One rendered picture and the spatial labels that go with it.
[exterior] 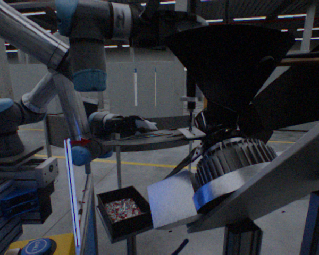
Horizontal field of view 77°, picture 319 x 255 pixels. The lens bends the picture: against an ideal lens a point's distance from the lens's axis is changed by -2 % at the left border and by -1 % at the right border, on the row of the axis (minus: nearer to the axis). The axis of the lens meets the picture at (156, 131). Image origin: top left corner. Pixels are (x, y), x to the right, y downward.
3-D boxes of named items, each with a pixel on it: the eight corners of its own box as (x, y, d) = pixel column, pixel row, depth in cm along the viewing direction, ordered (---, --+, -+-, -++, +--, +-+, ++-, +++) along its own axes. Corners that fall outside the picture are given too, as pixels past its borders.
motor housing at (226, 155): (261, 207, 63) (243, 170, 70) (319, 176, 45) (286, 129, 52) (193, 219, 57) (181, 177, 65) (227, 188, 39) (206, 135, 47)
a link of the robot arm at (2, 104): (-26, 133, 82) (-33, 99, 79) (7, 126, 95) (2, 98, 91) (-4, 135, 79) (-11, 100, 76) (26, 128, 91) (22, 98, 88)
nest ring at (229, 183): (262, 209, 65) (257, 196, 67) (333, 171, 43) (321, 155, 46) (184, 222, 58) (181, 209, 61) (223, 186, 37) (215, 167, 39)
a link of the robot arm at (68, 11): (59, 43, 46) (55, 1, 44) (108, 45, 50) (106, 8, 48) (58, 35, 39) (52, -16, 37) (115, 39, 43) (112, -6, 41)
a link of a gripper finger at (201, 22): (207, 43, 55) (175, 41, 52) (208, 19, 53) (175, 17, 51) (212, 41, 52) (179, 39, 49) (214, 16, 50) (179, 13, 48)
